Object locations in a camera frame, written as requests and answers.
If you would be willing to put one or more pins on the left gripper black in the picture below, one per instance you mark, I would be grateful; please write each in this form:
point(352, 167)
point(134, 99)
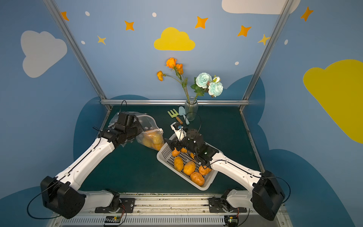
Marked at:
point(133, 129)

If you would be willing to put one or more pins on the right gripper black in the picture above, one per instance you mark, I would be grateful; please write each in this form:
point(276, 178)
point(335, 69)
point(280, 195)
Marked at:
point(176, 144)

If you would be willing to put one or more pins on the yellow green potato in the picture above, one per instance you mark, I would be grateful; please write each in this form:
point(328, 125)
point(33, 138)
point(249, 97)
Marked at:
point(146, 141)

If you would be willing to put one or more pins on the clear zipper bag pink zipper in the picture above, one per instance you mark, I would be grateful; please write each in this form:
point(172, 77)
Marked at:
point(153, 127)

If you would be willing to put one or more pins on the large orange potato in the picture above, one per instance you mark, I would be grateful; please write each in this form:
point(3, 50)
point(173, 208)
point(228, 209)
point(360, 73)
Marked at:
point(156, 136)

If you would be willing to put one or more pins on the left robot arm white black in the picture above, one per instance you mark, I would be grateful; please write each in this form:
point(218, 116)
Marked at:
point(61, 194)

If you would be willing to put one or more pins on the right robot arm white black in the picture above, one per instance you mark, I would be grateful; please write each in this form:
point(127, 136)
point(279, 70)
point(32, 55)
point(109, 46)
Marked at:
point(263, 191)

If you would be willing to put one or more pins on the spare clear zipper bag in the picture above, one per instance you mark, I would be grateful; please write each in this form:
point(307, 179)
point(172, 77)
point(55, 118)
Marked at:
point(113, 120)

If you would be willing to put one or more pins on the orange potato basket top left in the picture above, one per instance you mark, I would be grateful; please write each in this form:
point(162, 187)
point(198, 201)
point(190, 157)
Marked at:
point(175, 153)

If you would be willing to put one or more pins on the white perforated plastic basket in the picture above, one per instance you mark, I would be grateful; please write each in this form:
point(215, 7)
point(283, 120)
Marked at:
point(165, 157)

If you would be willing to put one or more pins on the orange potato left edge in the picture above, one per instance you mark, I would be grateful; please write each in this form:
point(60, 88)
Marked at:
point(178, 164)

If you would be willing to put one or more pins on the wrinkled orange potato right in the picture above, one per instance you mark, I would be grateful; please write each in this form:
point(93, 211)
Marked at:
point(203, 170)

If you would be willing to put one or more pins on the wrinkled orange potato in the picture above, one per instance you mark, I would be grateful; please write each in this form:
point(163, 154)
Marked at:
point(203, 170)
point(197, 178)

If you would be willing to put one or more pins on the light blue toy trowel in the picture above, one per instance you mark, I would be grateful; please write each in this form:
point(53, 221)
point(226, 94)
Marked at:
point(182, 113)

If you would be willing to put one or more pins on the green toy garden fork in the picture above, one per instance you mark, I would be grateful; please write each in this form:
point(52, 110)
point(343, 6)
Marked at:
point(174, 114)

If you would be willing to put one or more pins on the ribbed glass vase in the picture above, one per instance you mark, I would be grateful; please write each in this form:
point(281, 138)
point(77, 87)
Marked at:
point(191, 108)

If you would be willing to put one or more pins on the wrinkled orange potato bottom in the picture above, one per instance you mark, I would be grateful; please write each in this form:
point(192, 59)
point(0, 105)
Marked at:
point(197, 178)

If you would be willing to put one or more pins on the mint artificial rose stem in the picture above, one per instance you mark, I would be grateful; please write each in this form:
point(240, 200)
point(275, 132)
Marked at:
point(205, 83)

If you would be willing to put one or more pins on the orange artificial flower stem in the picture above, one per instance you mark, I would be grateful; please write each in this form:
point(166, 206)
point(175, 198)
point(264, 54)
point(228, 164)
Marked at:
point(172, 64)

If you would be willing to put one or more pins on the right controller board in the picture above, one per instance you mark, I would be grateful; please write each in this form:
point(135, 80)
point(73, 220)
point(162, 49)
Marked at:
point(231, 221)

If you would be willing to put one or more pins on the controller board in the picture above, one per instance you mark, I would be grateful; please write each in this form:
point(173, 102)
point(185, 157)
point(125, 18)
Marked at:
point(112, 220)
point(231, 221)

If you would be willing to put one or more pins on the left controller board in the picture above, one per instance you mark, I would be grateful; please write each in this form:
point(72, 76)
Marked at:
point(112, 220)

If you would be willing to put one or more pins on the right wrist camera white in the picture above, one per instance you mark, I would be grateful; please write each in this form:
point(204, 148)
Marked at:
point(178, 130)

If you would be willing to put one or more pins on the aluminium back frame rail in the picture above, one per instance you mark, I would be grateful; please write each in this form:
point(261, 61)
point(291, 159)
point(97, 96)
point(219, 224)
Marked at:
point(135, 102)

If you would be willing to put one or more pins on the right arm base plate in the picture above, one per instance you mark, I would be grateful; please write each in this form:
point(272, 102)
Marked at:
point(220, 205)

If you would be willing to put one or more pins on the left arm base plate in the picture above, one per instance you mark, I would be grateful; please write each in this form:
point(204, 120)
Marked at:
point(118, 205)

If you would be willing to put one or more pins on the front aluminium rail bed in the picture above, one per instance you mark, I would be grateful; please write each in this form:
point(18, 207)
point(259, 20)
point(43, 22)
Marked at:
point(172, 210)

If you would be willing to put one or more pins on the left aluminium frame post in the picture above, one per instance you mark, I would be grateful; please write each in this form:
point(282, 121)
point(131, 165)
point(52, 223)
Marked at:
point(61, 23)

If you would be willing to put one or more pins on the aluminium frame post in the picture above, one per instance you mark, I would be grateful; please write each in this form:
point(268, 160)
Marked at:
point(279, 25)
point(61, 23)

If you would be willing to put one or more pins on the right aluminium frame post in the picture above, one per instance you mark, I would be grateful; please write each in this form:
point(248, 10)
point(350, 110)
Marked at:
point(279, 25)

